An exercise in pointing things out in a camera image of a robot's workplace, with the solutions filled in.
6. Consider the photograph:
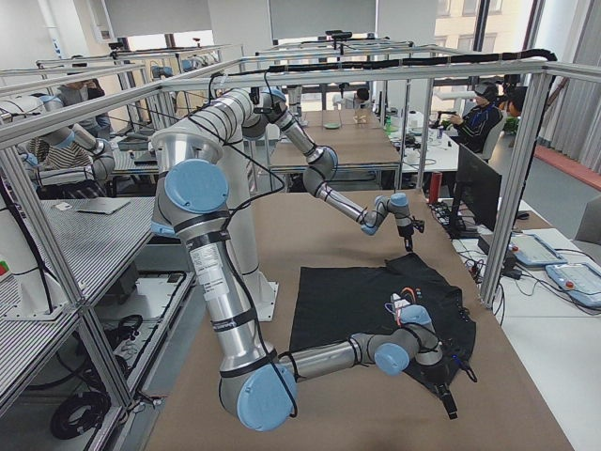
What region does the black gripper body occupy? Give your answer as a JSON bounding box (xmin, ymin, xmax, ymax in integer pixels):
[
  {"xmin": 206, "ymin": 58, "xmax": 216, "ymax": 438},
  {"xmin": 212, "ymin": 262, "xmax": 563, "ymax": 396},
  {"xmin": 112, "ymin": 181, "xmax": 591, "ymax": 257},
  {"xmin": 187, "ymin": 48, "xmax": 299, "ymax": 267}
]
[
  {"xmin": 422, "ymin": 346, "xmax": 477, "ymax": 390},
  {"xmin": 395, "ymin": 215, "xmax": 424, "ymax": 239}
]

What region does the black t-shirt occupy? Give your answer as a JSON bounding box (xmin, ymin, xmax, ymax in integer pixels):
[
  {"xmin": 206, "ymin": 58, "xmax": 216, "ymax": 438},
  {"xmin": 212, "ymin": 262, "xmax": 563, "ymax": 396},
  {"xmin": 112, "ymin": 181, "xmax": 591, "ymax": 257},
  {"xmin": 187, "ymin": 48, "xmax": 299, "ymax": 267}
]
[{"xmin": 287, "ymin": 252, "xmax": 477, "ymax": 398}]

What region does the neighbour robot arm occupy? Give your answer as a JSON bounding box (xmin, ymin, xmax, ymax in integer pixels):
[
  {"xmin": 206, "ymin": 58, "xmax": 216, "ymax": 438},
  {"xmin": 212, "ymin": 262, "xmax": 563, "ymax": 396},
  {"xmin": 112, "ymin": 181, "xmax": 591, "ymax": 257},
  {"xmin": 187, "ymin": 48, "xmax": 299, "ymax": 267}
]
[{"xmin": 1, "ymin": 95, "xmax": 115, "ymax": 186}]

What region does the black power strip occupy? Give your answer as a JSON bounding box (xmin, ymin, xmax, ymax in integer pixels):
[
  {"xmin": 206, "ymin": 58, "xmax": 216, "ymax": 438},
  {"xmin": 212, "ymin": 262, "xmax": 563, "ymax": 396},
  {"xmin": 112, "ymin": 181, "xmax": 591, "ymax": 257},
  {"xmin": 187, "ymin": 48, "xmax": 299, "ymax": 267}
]
[{"xmin": 429, "ymin": 202, "xmax": 451, "ymax": 226}]

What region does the red bottle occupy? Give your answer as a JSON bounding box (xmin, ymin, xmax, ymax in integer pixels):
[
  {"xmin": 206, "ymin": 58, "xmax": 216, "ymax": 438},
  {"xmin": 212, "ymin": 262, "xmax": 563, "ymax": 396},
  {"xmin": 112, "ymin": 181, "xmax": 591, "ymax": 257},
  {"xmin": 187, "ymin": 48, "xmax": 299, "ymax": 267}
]
[{"xmin": 428, "ymin": 172, "xmax": 442, "ymax": 205}]

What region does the black computer monitor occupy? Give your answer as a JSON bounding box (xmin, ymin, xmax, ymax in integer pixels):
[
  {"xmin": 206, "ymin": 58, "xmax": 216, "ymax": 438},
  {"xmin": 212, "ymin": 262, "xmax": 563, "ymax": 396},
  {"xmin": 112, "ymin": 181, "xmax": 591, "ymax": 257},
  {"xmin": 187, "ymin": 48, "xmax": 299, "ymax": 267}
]
[{"xmin": 447, "ymin": 145, "xmax": 501, "ymax": 239}]

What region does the far teach pendant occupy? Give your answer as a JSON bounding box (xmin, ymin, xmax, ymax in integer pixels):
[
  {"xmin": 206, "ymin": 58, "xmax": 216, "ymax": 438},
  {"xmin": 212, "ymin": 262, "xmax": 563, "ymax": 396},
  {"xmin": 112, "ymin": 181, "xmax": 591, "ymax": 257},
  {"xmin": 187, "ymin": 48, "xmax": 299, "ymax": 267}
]
[{"xmin": 508, "ymin": 233, "xmax": 567, "ymax": 268}]

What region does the teach pendant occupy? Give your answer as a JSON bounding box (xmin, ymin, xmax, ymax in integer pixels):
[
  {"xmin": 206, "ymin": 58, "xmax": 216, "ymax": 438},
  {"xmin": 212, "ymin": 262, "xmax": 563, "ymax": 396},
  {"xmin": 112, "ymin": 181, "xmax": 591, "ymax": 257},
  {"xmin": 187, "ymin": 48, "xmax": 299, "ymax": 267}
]
[
  {"xmin": 508, "ymin": 233, "xmax": 567, "ymax": 268},
  {"xmin": 545, "ymin": 263, "xmax": 600, "ymax": 308}
]

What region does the seated person with headset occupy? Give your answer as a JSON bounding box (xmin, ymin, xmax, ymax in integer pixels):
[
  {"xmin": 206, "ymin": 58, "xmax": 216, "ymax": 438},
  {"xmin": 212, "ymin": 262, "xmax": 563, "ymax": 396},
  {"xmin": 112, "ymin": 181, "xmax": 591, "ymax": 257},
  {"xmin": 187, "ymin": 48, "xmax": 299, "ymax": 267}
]
[{"xmin": 449, "ymin": 82, "xmax": 502, "ymax": 153}]

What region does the near teach pendant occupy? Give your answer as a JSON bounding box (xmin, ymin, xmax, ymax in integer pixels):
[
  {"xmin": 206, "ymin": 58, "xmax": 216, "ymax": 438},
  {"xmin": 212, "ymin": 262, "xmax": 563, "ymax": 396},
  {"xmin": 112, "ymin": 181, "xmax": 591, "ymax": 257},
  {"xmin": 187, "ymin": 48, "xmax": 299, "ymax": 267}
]
[{"xmin": 545, "ymin": 263, "xmax": 600, "ymax": 308}]

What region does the silver laptop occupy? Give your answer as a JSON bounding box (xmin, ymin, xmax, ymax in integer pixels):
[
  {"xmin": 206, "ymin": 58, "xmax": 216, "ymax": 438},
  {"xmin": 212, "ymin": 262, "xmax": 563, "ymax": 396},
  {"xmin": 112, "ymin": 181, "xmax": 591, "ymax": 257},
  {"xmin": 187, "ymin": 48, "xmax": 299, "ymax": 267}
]
[{"xmin": 76, "ymin": 197, "xmax": 131, "ymax": 215}]

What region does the person in striped shirt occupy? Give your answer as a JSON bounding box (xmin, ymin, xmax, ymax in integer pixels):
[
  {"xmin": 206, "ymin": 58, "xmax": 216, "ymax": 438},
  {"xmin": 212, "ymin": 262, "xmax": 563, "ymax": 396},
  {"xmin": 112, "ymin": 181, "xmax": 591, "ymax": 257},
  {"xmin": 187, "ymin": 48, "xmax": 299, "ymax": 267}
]
[{"xmin": 23, "ymin": 77, "xmax": 114, "ymax": 198}]

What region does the black cable bundle on floor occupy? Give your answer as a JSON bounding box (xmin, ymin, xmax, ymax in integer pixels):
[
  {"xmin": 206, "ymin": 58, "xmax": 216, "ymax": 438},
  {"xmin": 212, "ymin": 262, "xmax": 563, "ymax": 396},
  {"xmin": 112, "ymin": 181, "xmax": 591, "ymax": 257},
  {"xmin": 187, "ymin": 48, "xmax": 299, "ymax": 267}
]
[{"xmin": 49, "ymin": 389, "xmax": 114, "ymax": 441}]

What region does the aluminium cage frame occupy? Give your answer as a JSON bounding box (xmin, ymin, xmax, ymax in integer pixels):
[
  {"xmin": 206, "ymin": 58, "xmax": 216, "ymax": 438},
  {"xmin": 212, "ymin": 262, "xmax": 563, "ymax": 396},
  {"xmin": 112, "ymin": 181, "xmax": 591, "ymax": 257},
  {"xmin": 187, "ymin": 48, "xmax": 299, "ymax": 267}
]
[{"xmin": 0, "ymin": 44, "xmax": 564, "ymax": 424}]

